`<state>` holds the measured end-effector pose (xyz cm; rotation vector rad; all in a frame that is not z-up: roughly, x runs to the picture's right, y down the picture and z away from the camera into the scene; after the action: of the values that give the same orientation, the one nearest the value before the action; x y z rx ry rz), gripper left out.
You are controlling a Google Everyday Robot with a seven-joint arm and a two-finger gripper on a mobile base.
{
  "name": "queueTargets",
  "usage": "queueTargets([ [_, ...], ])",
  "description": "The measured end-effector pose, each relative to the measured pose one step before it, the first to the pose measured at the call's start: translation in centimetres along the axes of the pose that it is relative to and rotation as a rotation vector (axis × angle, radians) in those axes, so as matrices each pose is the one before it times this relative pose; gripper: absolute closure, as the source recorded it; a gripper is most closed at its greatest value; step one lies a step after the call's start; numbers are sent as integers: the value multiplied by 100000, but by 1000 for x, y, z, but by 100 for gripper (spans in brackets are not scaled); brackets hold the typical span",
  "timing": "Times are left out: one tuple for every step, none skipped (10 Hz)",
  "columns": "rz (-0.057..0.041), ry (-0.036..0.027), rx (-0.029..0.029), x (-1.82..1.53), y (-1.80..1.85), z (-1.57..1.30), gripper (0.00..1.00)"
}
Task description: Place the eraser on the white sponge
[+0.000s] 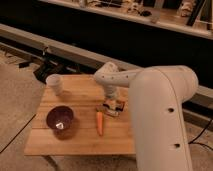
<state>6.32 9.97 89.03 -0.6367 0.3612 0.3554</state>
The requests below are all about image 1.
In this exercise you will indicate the long grey rail beam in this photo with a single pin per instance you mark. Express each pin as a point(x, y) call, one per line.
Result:
point(139, 48)

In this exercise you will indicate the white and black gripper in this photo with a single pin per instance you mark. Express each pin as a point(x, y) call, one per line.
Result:
point(113, 107)

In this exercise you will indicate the wooden table board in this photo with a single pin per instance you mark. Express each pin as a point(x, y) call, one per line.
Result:
point(83, 95)

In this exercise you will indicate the white plastic cup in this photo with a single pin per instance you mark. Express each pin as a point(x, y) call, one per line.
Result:
point(55, 83)

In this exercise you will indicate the black object behind table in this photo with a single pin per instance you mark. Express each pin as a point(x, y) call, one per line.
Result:
point(47, 69)

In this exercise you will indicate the orange carrot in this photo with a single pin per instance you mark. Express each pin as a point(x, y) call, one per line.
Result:
point(100, 120)

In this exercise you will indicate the cluttered background shelf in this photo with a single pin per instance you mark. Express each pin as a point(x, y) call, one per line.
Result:
point(136, 11)

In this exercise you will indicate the dark purple bowl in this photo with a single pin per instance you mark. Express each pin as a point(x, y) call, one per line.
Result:
point(60, 118)

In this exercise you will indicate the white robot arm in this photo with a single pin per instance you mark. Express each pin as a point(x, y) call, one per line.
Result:
point(155, 98)

